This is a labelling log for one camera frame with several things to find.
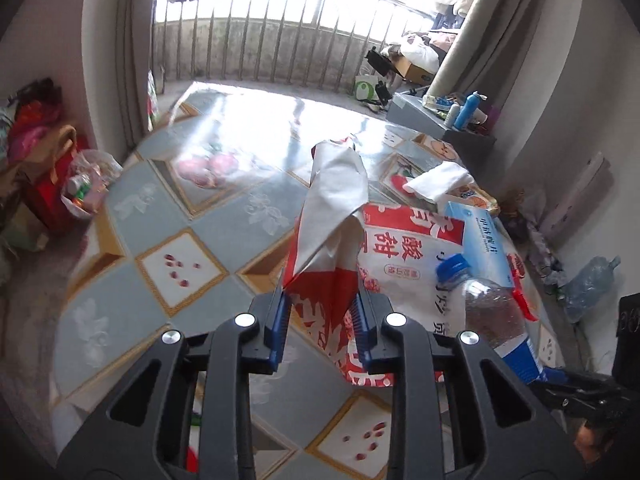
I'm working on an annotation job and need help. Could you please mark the red white snack bag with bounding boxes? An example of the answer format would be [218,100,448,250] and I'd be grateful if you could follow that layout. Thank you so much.
[281,135,469,392]

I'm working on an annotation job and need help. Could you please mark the orange blue packet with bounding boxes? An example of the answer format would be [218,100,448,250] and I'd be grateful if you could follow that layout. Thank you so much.
[445,185,502,217]

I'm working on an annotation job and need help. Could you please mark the light blue white box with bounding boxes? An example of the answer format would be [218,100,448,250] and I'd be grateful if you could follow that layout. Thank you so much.
[441,200,517,289]

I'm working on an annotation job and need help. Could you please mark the beige curtain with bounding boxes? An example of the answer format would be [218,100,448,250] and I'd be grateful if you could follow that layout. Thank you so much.
[429,0,553,107]

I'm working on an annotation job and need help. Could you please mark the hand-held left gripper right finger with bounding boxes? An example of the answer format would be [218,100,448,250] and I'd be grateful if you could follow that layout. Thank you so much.
[349,287,586,480]

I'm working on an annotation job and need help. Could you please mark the grey cabinet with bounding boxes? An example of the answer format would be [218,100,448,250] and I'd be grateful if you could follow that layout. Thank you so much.
[385,92,497,172]

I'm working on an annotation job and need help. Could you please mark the metal balcony railing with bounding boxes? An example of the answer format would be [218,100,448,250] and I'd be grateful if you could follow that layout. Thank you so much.
[151,0,437,97]

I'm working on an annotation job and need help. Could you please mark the clear plastic bottle blue cap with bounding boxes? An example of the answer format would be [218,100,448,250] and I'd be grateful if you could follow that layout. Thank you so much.
[434,254,547,387]

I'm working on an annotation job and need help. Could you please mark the person's right forearm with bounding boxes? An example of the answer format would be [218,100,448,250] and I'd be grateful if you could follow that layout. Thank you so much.
[574,420,616,467]

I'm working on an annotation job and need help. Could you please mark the blue bottle white cap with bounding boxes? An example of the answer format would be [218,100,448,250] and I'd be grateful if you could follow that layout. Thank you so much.
[451,91,482,132]

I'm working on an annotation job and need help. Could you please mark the white green bag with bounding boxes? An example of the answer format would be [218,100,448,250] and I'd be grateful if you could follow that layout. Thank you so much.
[354,74,382,104]

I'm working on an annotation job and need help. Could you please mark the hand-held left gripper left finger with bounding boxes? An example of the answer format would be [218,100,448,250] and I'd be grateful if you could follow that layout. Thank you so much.
[55,287,294,480]

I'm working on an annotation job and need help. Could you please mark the cardboard box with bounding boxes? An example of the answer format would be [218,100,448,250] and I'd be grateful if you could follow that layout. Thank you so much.
[394,54,437,87]

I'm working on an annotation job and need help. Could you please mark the fruit print tablecloth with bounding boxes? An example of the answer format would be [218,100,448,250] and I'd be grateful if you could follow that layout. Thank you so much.
[52,80,566,480]

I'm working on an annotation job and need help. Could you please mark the red gift bag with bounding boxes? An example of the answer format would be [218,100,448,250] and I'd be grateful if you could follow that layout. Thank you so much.
[24,132,92,235]

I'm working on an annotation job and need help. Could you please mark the clear bag of bottles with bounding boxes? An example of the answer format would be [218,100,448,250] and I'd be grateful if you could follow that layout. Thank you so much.
[61,149,124,219]

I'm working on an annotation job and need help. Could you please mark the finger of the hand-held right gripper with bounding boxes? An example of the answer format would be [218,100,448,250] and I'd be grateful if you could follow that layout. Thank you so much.
[530,366,640,420]

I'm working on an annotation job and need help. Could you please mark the white tissue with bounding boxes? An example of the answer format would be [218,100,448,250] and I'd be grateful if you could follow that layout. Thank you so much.
[401,160,477,202]

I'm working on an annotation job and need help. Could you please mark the large blue water jug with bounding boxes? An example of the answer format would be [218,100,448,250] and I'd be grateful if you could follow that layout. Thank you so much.
[561,255,622,324]

